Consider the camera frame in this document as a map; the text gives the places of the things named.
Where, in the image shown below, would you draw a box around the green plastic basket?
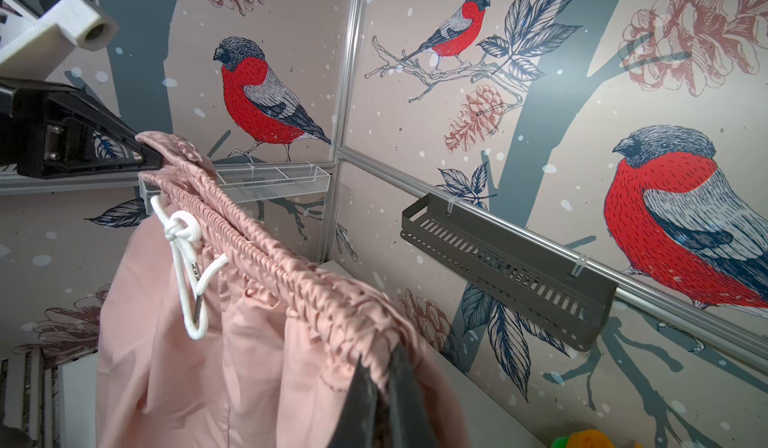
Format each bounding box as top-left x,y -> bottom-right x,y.
551,436 -> 570,448

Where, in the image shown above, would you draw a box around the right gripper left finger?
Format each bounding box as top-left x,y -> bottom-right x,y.
327,359 -> 378,448

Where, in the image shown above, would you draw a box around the orange shorts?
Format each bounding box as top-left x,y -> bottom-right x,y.
565,429 -> 616,448

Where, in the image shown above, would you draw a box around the white wire wall basket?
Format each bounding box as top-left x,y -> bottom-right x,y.
137,161 -> 332,216

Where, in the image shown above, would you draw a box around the pink shorts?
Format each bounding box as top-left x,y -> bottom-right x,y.
95,132 -> 470,447

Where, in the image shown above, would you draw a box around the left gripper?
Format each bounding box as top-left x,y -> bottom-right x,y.
1,78 -> 163,178

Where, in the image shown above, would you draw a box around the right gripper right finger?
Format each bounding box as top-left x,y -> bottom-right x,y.
388,344 -> 438,448

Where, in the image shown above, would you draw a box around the black wall shelf basket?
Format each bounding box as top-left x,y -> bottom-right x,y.
401,194 -> 617,352

